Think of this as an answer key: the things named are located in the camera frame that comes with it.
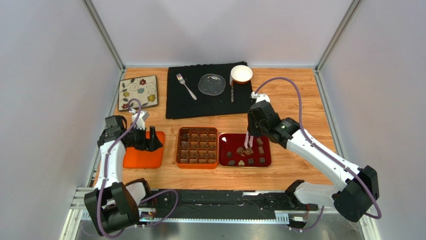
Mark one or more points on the silver fork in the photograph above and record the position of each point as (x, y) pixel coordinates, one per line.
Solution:
(183, 82)

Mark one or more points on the brown leaf chocolate centre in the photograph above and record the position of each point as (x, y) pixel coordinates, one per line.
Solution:
(240, 150)

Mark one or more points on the light leaf chocolate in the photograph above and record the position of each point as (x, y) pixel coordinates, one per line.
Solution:
(184, 144)

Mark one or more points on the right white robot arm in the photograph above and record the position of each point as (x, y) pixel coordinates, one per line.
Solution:
(354, 190)

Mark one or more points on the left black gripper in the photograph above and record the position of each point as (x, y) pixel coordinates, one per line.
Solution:
(151, 144)

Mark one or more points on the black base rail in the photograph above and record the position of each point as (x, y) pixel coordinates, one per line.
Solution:
(222, 206)

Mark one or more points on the pink handled metal tongs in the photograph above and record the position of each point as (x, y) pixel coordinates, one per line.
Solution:
(248, 141)

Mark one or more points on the clear glass plate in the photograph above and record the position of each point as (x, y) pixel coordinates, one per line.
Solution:
(212, 84)

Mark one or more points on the floral square plate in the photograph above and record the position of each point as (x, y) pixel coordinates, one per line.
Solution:
(143, 88)

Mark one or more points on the orange tin lid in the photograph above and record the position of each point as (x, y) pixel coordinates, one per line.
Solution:
(136, 159)

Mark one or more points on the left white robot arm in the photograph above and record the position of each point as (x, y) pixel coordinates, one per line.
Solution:
(112, 205)

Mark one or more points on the dark handled knife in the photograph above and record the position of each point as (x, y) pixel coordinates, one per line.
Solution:
(232, 93)

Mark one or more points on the black cloth mat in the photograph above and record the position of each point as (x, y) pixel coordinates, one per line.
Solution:
(180, 105)

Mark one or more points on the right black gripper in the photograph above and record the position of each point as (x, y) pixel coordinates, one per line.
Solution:
(252, 129)

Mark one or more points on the red lacquer tray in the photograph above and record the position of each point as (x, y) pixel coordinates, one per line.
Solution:
(229, 142)

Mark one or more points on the orange chocolate box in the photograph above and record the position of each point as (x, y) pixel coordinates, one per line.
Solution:
(202, 152)

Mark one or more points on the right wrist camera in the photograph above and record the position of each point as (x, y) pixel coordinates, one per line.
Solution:
(258, 97)

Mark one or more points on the rectangular milk chocolate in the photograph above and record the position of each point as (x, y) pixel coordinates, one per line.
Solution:
(259, 141)

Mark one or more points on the white orange bowl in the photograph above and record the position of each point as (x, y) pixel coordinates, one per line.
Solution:
(240, 74)

